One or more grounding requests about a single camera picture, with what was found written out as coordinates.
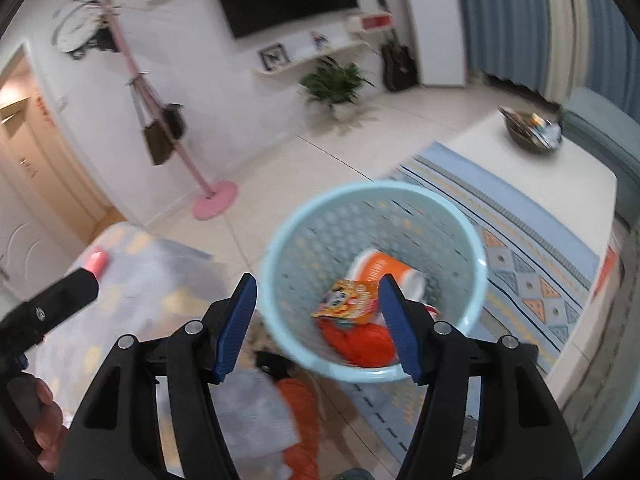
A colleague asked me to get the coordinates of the red plastic bag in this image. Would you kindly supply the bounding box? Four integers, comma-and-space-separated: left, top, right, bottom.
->
317, 320, 401, 368

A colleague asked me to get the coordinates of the low white wall shelf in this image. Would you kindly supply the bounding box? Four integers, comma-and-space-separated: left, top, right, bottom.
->
251, 37, 373, 77

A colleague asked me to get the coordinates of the blue patterned rug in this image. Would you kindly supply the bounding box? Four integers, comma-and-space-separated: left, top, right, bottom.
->
345, 141, 601, 480

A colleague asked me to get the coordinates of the paper cup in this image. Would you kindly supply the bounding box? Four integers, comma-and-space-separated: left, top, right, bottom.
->
347, 247, 443, 326

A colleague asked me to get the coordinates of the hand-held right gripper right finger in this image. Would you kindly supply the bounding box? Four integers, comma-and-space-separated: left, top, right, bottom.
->
377, 273, 586, 480

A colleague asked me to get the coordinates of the black hanging bag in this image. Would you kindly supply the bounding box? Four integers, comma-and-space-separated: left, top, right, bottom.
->
161, 103, 187, 141

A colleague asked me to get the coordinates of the person's left hand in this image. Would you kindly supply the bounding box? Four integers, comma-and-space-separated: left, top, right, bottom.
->
33, 376, 69, 474

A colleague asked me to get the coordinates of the blue curtain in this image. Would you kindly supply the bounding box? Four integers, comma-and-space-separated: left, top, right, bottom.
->
450, 0, 563, 96
575, 0, 640, 126

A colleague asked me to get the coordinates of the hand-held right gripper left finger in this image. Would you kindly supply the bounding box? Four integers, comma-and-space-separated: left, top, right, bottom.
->
60, 272, 259, 480

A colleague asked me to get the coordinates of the orange snack packet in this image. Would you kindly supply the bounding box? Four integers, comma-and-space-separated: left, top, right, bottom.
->
310, 278, 383, 322

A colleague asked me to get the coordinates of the red white wall box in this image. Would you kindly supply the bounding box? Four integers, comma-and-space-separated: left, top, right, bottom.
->
345, 10, 393, 33

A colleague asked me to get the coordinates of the patterned tablecloth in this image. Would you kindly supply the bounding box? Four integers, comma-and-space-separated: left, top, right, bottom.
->
30, 222, 296, 480

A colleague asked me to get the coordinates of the red door ornament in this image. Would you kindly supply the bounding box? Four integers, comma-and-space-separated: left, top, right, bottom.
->
35, 95, 55, 130

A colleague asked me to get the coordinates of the white room door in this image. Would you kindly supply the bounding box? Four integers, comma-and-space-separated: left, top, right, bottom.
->
0, 200, 68, 301

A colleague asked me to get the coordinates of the white coffee table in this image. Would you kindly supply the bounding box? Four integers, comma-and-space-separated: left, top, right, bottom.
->
440, 110, 623, 411

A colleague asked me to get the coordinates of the light blue plastic basket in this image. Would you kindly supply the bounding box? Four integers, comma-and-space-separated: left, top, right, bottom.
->
261, 180, 490, 385

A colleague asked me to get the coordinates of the brown hanging bag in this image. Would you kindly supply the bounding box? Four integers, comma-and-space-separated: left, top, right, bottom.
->
142, 110, 173, 167

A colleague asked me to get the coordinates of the dark bowl with wrappers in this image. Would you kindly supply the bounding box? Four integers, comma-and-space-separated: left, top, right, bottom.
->
498, 105, 565, 153

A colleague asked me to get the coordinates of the framed butterfly picture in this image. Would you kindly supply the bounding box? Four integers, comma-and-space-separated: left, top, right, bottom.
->
257, 42, 291, 72

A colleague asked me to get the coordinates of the pink coat rack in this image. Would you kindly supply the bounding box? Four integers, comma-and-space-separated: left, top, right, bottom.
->
80, 0, 240, 221

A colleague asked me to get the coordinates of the beige hallway door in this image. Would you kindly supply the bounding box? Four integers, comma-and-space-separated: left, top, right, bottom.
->
0, 110, 96, 238

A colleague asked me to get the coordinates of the potted green plant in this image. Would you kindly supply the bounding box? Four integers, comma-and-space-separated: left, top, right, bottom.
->
298, 57, 375, 122

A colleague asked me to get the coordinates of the teal sofa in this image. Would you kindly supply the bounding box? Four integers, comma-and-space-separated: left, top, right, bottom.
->
560, 87, 640, 186

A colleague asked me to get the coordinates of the beige curtain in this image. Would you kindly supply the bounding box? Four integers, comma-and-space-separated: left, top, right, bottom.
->
540, 0, 591, 106

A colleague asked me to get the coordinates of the black guitar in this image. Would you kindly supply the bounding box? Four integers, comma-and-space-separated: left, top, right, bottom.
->
374, 0, 419, 93

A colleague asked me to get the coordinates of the panda wall clock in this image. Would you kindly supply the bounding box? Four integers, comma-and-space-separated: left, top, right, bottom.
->
51, 0, 121, 61

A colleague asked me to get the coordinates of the orange cloth on floor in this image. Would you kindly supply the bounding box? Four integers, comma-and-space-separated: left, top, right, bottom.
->
275, 377, 321, 480

